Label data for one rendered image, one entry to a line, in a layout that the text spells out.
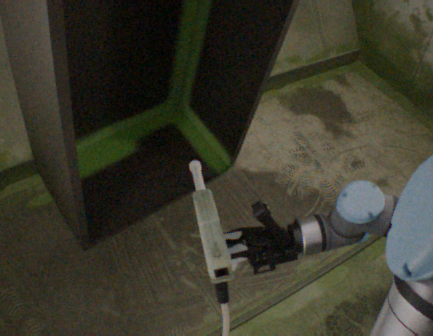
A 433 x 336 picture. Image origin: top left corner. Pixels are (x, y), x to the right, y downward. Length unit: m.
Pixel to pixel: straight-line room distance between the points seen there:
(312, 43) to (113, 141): 1.61
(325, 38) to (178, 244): 1.67
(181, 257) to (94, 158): 0.58
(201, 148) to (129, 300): 0.66
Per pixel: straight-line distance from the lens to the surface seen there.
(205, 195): 1.09
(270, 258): 1.00
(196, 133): 1.67
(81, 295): 1.82
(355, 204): 0.90
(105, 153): 1.59
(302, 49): 2.78
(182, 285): 1.80
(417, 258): 0.35
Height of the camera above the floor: 1.64
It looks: 47 degrees down
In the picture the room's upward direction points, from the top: 6 degrees clockwise
